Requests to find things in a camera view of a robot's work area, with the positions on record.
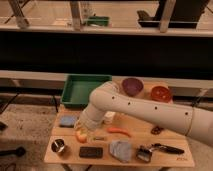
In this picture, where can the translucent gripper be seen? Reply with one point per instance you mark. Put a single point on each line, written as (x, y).
(86, 126)

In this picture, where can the yellow red apple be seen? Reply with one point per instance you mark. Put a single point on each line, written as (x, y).
(81, 137)

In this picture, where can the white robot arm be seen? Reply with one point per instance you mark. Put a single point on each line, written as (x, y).
(192, 122)

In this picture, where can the white paper cup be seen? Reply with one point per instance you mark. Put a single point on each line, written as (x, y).
(109, 117)

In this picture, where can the small metal cup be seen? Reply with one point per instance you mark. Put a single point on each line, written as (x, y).
(58, 146)

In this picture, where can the blue sponge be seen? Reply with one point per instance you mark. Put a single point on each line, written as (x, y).
(68, 121)

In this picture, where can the silver metal fork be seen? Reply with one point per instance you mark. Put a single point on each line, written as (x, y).
(98, 138)

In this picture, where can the orange carrot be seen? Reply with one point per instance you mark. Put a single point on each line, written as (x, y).
(118, 130)

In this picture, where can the green plastic tray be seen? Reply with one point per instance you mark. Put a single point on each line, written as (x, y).
(78, 87)

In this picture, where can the black rectangular block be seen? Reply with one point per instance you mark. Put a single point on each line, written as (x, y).
(91, 152)

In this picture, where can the wooden folding table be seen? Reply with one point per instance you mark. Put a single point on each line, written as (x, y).
(140, 135)

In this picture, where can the light blue cloth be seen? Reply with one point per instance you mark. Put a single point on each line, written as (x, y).
(121, 150)

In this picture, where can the purple bowl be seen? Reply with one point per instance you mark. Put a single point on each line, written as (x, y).
(132, 86)

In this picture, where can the dark red grape bunch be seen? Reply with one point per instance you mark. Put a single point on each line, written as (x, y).
(156, 130)

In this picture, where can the orange red bowl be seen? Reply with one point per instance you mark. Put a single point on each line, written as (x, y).
(161, 94)

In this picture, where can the green box in background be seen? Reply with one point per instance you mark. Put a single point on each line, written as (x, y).
(98, 20)

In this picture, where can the black machine in background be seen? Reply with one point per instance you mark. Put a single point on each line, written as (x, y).
(186, 14)

